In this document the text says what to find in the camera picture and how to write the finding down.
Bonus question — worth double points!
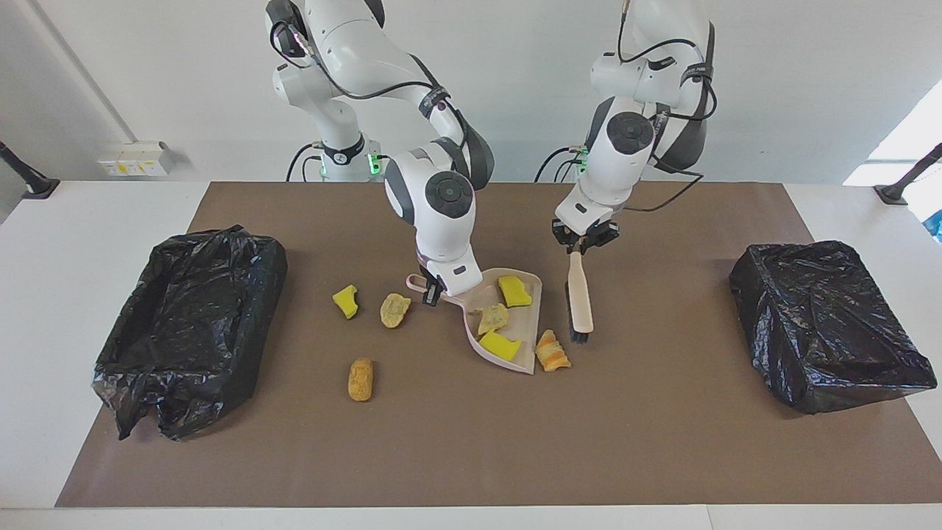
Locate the yellow blocky sponge piece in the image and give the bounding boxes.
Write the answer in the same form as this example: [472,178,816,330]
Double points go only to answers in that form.
[498,275,533,308]

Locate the pale translucent piece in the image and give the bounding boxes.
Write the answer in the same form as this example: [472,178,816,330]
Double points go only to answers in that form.
[477,303,511,336]

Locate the open bin black bag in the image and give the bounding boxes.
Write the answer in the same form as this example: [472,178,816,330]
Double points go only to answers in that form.
[92,225,288,442]

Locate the yellow notched sponge piece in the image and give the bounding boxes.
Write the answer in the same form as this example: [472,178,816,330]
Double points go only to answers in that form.
[478,331,523,362]

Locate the white wall outlet box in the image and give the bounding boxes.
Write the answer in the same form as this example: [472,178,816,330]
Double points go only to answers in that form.
[98,141,175,177]

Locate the black pole stand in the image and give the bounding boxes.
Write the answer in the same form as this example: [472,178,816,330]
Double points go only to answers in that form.
[0,140,61,200]
[874,143,942,205]

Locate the beige brush black bristles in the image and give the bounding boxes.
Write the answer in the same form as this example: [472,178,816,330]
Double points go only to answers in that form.
[564,250,595,345]

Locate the beige food piece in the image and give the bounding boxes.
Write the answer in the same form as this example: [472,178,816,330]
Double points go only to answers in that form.
[380,293,413,329]

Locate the brown table mat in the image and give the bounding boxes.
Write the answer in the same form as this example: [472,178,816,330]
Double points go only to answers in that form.
[55,181,942,509]

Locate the bin covered black bag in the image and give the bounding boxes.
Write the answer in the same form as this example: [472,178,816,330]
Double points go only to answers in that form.
[729,240,938,415]

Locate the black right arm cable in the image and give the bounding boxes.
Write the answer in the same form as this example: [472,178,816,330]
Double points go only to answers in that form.
[269,18,479,177]

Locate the brown oblong bread roll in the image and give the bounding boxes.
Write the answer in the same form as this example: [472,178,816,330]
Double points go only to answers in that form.
[347,357,375,403]

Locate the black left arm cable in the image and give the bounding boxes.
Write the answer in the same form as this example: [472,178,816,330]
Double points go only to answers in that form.
[617,0,716,214]

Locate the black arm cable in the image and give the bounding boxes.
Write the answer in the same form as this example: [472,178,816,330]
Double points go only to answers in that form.
[269,18,479,177]
[617,0,716,214]

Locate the orange striped food piece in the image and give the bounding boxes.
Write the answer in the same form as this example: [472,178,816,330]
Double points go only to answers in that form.
[535,329,572,373]

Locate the beige plastic dustpan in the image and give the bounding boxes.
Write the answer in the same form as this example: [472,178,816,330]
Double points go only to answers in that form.
[406,267,544,375]

